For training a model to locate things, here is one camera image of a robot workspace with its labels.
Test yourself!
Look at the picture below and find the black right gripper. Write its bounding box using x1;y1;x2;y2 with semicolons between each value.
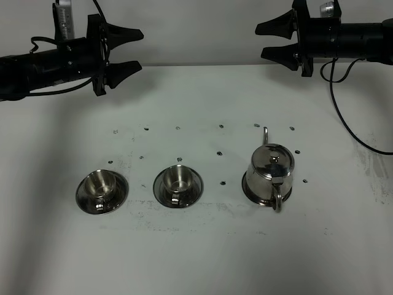
255;0;313;77

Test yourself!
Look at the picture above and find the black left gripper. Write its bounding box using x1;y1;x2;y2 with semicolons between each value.
86;14;144;96

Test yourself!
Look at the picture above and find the stainless steel teapot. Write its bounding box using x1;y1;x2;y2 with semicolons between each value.
245;127;295;213

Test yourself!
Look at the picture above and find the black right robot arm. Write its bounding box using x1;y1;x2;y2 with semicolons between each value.
255;0;392;77

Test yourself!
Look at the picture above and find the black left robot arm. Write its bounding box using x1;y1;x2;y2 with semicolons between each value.
1;14;144;101

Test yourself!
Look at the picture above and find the left stainless steel teacup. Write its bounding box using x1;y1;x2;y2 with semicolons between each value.
84;170;117;213

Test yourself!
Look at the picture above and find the stainless steel teacup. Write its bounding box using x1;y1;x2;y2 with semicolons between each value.
84;170;117;213
162;165;194;206

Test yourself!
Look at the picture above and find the middle stainless steel teacup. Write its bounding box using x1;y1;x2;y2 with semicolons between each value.
162;165;194;206

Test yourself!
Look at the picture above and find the left stainless steel saucer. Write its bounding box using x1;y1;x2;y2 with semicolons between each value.
76;170;129;215

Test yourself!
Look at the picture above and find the stainless steel saucer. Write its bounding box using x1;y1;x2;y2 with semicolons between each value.
153;167;204;208
76;170;129;215

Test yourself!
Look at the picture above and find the steel saucer under teapot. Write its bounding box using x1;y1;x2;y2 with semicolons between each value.
242;173;294;208

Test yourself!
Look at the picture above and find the middle stainless steel saucer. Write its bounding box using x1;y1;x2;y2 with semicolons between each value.
153;167;204;208

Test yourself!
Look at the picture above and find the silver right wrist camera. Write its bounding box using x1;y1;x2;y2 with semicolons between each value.
320;0;342;18

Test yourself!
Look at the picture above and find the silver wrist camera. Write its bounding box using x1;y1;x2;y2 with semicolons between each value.
320;0;342;18
52;0;75;41

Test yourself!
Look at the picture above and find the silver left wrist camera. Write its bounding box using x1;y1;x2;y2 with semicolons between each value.
52;0;75;41

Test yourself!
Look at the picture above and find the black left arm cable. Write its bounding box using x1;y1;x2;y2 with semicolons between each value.
29;0;110;96

